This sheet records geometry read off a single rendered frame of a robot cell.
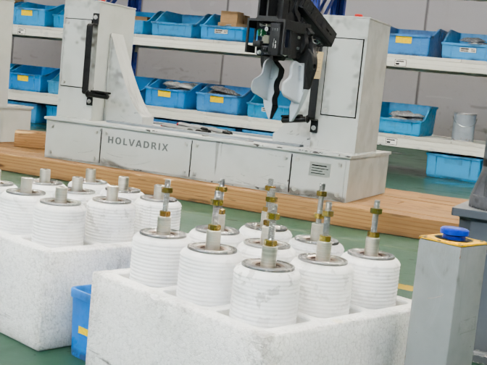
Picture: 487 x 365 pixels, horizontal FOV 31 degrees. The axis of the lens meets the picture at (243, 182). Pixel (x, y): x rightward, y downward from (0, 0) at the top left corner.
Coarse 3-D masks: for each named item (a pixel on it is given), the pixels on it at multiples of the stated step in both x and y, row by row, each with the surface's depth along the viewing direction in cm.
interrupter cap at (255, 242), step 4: (244, 240) 141; (248, 240) 142; (252, 240) 142; (256, 240) 143; (280, 240) 144; (248, 244) 139; (252, 244) 138; (256, 244) 139; (280, 244) 142; (284, 244) 142; (288, 244) 141; (280, 248) 138; (284, 248) 139; (288, 248) 140
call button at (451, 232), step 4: (444, 228) 124; (448, 228) 124; (452, 228) 124; (456, 228) 125; (460, 228) 125; (464, 228) 126; (444, 232) 124; (448, 232) 124; (452, 232) 123; (456, 232) 123; (460, 232) 123; (464, 232) 123; (468, 232) 124; (444, 236) 125; (448, 236) 124; (452, 236) 124; (456, 236) 124; (460, 236) 123; (464, 236) 123
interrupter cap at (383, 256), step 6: (348, 252) 141; (354, 252) 141; (360, 252) 142; (378, 252) 143; (384, 252) 143; (366, 258) 138; (372, 258) 137; (378, 258) 137; (384, 258) 138; (390, 258) 138
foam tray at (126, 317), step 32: (96, 288) 141; (128, 288) 135; (160, 288) 135; (96, 320) 141; (128, 320) 135; (160, 320) 130; (192, 320) 125; (224, 320) 121; (320, 320) 126; (352, 320) 128; (384, 320) 133; (96, 352) 141; (128, 352) 135; (160, 352) 130; (192, 352) 125; (224, 352) 120; (256, 352) 116; (288, 352) 119; (320, 352) 123; (352, 352) 129; (384, 352) 134
